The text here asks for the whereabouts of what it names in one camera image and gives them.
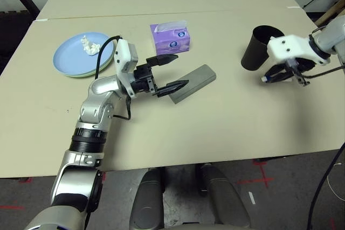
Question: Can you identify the grey robot left leg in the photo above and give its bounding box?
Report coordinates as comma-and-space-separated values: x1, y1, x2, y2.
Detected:
130, 168, 165, 230

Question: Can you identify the black foam floor mat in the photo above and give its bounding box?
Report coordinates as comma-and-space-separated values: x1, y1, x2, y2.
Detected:
0, 11, 36, 76

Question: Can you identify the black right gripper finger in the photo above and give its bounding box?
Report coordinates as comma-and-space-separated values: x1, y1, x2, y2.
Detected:
266, 72, 294, 84
265, 64, 288, 79

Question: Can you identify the blue plastic plate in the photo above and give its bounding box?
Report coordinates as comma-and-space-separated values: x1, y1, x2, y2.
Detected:
53, 32, 114, 77

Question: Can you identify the purple tissue pack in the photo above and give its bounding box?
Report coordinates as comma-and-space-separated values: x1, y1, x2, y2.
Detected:
150, 20, 191, 58

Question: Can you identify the black right camera cable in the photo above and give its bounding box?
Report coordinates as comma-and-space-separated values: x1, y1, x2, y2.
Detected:
303, 64, 345, 79

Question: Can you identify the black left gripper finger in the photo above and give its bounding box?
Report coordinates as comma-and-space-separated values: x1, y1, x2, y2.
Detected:
146, 54, 179, 67
157, 79, 190, 98

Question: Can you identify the wooden chair frame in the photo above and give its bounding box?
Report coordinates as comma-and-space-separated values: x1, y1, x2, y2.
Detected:
314, 0, 345, 27

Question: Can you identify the green plastic plate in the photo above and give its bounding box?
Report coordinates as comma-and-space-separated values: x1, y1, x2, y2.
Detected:
67, 48, 115, 79

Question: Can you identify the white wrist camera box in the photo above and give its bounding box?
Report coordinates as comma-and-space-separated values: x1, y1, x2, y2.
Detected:
113, 39, 139, 99
266, 34, 331, 66

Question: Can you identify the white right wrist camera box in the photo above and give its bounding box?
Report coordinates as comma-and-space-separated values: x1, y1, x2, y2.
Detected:
266, 34, 331, 66

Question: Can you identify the white tissue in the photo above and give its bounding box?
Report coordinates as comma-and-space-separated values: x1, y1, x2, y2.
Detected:
80, 35, 102, 55

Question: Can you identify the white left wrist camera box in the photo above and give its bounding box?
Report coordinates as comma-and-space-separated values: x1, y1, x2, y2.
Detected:
113, 39, 139, 99

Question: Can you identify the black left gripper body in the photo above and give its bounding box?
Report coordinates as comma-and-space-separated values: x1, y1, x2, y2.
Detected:
133, 64, 158, 96

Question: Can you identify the grey robot leg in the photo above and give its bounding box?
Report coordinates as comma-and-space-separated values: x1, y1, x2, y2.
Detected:
130, 168, 165, 230
194, 163, 251, 230

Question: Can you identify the thin white floor cable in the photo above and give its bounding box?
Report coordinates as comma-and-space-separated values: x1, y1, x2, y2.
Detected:
327, 162, 345, 201

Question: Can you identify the grey glasses case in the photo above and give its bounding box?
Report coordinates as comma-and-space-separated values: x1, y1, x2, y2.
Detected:
168, 64, 218, 104

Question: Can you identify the thin black hanging cable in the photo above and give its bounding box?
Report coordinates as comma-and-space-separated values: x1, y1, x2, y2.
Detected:
307, 141, 345, 230

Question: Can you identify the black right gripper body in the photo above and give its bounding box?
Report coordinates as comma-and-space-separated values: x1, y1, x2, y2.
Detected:
287, 57, 316, 87

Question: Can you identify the grey robot right leg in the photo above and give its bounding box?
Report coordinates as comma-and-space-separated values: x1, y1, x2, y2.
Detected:
194, 163, 251, 230

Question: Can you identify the black plastic cup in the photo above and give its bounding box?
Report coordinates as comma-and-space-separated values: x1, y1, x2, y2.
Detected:
240, 25, 285, 71

